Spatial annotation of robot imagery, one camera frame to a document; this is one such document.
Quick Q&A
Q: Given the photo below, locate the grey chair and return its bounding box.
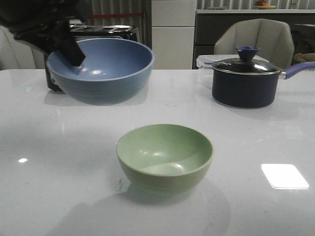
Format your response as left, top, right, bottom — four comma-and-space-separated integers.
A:
214, 19, 295, 68
0, 26, 45, 70

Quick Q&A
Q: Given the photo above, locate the dark kitchen counter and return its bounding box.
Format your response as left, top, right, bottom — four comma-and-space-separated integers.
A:
193, 10, 315, 68

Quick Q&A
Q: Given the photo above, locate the fruit bowl on counter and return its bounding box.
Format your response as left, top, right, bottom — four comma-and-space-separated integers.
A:
253, 0, 276, 10

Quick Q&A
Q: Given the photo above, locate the white cabinet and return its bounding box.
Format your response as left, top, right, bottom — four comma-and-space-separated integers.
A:
151, 0, 197, 69

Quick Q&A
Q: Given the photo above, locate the grey chair right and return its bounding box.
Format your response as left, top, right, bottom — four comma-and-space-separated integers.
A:
214, 19, 295, 68

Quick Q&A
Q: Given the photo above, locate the black and chrome toaster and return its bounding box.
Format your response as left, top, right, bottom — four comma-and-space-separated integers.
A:
44, 24, 140, 92

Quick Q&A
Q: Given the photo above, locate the green bowl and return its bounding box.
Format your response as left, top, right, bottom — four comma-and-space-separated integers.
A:
116, 124, 213, 195

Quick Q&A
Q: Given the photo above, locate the blue bowl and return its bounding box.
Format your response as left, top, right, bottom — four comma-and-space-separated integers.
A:
47, 38, 155, 105

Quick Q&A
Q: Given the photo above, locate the glass lid with blue knob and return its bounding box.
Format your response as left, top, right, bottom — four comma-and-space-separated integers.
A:
212, 46, 281, 75

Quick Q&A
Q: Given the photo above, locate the dark blue saucepan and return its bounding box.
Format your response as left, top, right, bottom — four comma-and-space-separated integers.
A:
212, 62, 315, 108

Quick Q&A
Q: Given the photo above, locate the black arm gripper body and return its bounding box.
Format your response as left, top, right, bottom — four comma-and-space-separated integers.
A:
0, 0, 91, 53

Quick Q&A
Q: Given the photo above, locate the clear plastic container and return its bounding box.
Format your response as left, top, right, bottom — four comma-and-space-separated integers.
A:
196, 54, 269, 89

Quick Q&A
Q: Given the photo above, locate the grey chair left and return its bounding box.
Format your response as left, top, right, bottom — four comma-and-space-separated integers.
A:
0, 26, 45, 70

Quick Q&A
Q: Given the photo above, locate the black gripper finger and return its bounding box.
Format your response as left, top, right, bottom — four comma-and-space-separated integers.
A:
51, 20, 86, 67

